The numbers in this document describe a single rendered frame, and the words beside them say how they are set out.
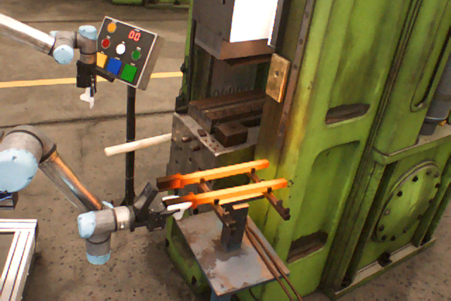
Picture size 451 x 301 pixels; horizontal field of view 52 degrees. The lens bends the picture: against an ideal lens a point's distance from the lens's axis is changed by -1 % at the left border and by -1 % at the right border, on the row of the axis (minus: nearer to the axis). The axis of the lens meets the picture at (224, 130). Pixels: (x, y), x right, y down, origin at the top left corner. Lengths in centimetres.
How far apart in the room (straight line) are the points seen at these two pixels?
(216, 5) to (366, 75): 67
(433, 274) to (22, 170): 249
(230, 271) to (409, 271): 159
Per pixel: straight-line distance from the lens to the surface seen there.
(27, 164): 136
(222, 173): 173
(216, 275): 173
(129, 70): 236
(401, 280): 303
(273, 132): 193
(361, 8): 183
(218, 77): 231
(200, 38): 203
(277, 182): 172
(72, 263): 274
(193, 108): 217
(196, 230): 187
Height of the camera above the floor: 200
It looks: 31 degrees down
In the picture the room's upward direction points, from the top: 8 degrees clockwise
